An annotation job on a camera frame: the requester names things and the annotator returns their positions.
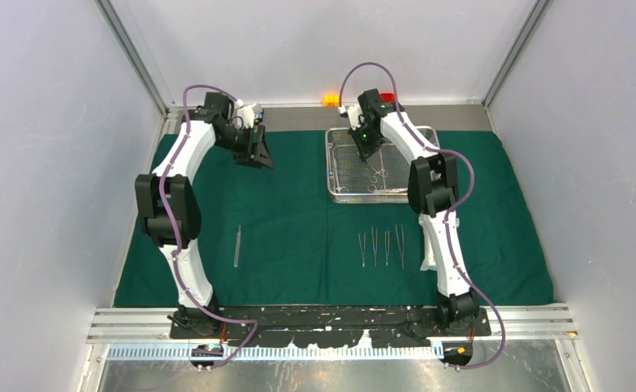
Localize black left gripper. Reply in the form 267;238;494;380
216;123;274;170

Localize yellow toy block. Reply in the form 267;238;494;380
322;94;340;107

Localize green surgical drape cloth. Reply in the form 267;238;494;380
114;127;556;308

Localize steel ring-handled hemostat clamp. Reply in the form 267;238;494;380
367;163;388;189

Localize long steel probe rod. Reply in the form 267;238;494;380
233;225;242;268

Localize white sterile packet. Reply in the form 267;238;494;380
420;229;437;271

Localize steel surgical forceps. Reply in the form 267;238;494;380
358;233;367;268

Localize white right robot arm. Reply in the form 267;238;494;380
338;89;480;336

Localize steel needle holder clamp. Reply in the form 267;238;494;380
384;230;391;266

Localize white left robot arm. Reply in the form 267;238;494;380
135;92;274;338

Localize metal mesh instrument tray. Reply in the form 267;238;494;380
325;127;431;204

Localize red toy block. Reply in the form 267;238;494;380
381;92;397;105

